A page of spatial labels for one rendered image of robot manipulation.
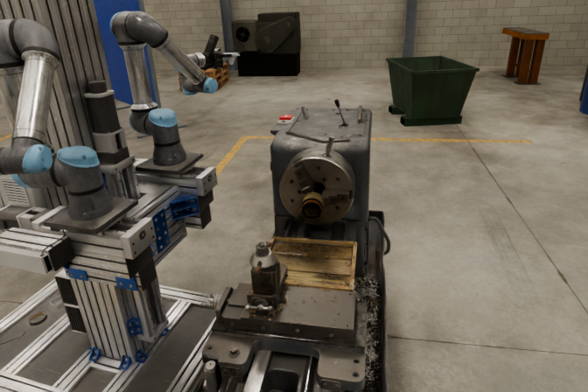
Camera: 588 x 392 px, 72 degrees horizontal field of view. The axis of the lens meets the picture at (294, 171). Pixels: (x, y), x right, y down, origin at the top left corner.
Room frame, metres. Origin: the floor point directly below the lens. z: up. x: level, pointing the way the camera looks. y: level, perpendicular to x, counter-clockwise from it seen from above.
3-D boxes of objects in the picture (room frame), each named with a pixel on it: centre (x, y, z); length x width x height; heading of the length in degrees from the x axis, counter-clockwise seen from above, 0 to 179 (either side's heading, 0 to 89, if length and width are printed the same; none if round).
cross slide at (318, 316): (0.98, 0.04, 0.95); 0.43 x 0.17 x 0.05; 78
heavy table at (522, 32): (9.08, -5.06, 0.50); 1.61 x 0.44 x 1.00; 170
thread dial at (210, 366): (0.84, 0.26, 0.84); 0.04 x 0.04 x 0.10; 78
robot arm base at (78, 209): (1.29, 0.73, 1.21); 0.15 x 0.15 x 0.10
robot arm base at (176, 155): (1.76, 0.57, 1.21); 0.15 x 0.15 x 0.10
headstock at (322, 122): (1.97, -0.16, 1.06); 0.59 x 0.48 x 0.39; 168
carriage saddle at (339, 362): (0.94, 0.04, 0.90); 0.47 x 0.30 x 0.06; 78
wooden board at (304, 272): (1.30, -0.04, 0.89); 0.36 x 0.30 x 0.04; 78
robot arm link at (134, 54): (1.85, 0.68, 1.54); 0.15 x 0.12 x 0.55; 50
